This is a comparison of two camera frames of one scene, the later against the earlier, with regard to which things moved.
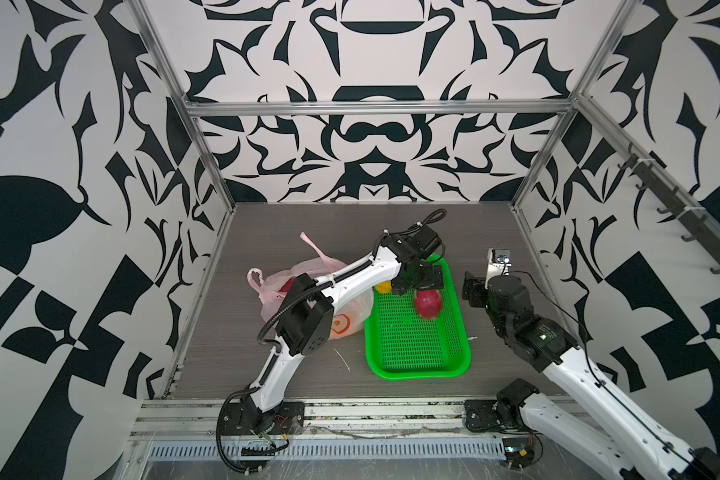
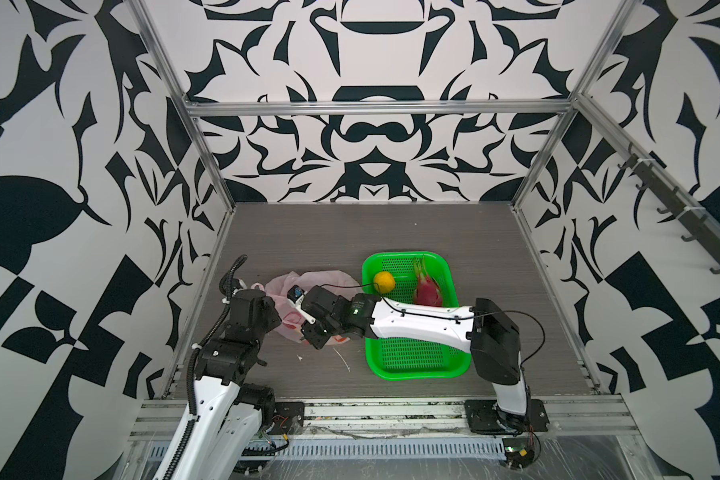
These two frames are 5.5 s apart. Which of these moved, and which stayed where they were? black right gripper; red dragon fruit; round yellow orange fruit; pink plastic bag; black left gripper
Moved: black left gripper; pink plastic bag; black right gripper
Stayed: red dragon fruit; round yellow orange fruit
